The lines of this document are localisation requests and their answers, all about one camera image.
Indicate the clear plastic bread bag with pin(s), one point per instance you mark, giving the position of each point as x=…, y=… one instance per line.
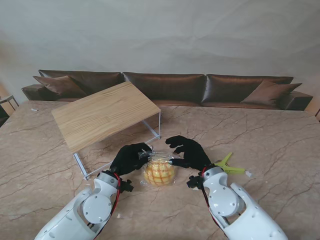
x=160, y=155

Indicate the yellow melon pan bread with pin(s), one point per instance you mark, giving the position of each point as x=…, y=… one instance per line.
x=159, y=173

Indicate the wooden shelf riser white legs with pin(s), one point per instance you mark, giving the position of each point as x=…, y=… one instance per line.
x=105, y=112

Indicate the small white scrap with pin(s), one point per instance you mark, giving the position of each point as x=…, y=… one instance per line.
x=34, y=110
x=248, y=174

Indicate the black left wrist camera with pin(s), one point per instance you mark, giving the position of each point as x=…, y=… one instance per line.
x=127, y=186

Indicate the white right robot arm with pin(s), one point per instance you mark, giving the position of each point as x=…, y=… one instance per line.
x=225, y=200

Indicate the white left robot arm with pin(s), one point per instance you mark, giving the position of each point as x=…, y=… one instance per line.
x=95, y=207

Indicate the black frame side table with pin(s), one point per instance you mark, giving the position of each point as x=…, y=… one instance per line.
x=5, y=110

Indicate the green plastic sealing clip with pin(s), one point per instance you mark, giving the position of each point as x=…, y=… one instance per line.
x=233, y=170

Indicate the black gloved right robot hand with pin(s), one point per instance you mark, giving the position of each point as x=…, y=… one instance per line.
x=195, y=155

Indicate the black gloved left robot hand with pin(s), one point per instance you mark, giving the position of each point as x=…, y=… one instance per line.
x=127, y=160

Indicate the brown leather sofa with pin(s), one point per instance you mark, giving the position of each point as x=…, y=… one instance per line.
x=170, y=87

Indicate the brown sofa cushion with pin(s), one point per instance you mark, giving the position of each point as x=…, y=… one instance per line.
x=62, y=86
x=270, y=92

